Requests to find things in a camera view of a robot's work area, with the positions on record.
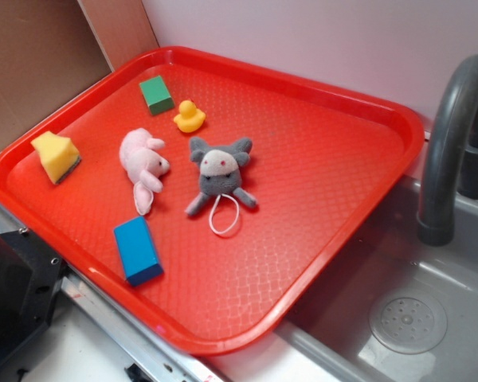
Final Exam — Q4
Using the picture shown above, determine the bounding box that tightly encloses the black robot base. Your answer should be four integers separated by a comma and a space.
0, 231, 65, 369

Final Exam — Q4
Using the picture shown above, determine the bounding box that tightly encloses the yellow sponge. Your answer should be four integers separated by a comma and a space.
31, 131, 81, 185

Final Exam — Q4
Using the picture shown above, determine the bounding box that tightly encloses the grey plush cow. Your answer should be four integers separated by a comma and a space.
185, 137, 257, 216

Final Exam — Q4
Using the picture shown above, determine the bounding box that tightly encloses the red plastic tray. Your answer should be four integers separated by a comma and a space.
0, 47, 424, 355

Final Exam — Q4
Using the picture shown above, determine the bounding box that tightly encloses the yellow rubber duck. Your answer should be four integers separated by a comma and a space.
174, 99, 206, 133

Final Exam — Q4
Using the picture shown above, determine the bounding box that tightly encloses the pink plush bunny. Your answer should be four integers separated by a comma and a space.
119, 127, 170, 216

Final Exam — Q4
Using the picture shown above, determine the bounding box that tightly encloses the blue block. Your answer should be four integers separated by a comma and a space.
113, 216, 164, 287

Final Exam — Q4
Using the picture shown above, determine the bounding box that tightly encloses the green block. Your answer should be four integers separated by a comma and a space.
139, 76, 174, 115

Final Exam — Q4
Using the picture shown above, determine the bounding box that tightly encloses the grey toy sink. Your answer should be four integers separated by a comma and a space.
277, 178, 478, 381

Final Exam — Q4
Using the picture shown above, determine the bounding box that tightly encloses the grey toy faucet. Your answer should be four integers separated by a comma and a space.
417, 55, 478, 246

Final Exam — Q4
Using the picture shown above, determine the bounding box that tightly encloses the brown cardboard panel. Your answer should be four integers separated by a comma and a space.
0, 1, 159, 151

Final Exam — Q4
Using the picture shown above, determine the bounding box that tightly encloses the metal rail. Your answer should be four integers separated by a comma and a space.
0, 190, 224, 382

